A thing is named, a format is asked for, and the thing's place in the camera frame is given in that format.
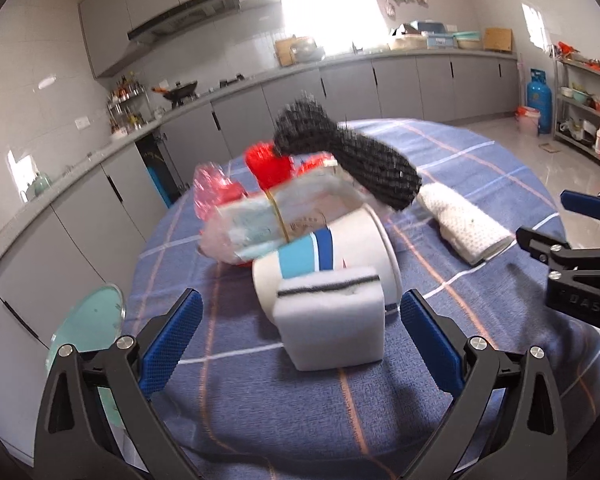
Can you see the white sponge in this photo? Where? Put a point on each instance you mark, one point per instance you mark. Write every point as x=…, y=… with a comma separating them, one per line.
x=330, y=325

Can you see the red plastic bag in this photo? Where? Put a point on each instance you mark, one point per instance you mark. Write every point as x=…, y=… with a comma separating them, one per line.
x=212, y=190

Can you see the white blue paper cup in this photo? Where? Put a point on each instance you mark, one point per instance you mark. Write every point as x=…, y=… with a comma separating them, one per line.
x=352, y=237

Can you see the steel pot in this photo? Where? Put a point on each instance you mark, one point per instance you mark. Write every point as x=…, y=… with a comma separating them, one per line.
x=307, y=50

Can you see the metal storage shelf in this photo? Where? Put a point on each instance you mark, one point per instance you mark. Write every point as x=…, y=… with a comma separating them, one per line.
x=556, y=95

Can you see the range hood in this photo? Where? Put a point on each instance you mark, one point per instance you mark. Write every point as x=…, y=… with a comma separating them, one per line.
x=180, y=15

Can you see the white wall socket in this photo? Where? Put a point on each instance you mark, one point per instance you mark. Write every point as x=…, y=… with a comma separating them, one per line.
x=82, y=122

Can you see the white red bucket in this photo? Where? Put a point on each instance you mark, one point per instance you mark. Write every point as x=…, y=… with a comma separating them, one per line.
x=528, y=120

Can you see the white storage bin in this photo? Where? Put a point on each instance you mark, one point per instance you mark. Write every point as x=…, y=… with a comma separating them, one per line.
x=407, y=41

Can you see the green plastic basins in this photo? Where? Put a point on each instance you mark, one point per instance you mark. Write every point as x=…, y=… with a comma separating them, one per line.
x=467, y=40

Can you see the grey upper cabinets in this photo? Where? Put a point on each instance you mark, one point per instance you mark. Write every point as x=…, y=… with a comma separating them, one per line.
x=110, y=25

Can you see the red foam net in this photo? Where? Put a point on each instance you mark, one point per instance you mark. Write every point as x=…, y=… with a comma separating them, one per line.
x=265, y=165

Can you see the slim blue gas cylinder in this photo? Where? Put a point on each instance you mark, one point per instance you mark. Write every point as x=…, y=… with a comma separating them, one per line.
x=157, y=180

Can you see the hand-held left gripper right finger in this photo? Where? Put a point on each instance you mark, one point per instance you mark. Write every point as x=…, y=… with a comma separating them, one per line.
x=430, y=345

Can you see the cardboard scrap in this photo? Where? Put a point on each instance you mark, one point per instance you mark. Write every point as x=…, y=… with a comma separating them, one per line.
x=547, y=147

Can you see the black wok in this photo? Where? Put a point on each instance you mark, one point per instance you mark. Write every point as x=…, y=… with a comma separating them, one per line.
x=182, y=91

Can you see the small window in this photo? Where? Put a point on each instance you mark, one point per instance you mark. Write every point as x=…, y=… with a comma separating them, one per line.
x=20, y=167

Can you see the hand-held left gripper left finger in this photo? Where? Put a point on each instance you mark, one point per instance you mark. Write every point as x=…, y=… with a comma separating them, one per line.
x=172, y=342

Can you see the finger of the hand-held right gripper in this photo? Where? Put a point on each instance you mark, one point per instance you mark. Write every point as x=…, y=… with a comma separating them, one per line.
x=582, y=204
x=542, y=245

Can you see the black foam net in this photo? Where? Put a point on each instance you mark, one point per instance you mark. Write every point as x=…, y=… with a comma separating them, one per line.
x=360, y=160

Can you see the wooden cutting board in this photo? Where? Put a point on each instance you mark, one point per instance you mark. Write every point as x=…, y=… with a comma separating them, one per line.
x=281, y=52

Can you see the clear plastic bag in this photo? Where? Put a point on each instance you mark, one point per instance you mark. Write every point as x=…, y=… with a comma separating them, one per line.
x=250, y=230

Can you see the metal spice rack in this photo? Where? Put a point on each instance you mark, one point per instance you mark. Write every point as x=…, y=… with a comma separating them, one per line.
x=125, y=105

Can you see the blue checked tablecloth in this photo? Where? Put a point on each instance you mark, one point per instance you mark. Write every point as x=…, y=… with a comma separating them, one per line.
x=260, y=410

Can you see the teal kettle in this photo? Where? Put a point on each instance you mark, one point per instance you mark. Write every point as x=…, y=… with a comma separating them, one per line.
x=37, y=187

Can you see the large window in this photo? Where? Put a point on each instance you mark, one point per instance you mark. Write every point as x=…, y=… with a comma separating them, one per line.
x=330, y=5

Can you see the blue plastic container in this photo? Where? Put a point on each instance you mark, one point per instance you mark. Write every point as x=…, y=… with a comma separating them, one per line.
x=440, y=41

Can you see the grey base cabinets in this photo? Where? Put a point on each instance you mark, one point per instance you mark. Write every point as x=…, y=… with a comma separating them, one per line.
x=290, y=100

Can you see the white folded cloth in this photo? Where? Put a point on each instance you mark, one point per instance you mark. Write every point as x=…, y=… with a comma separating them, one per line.
x=465, y=225

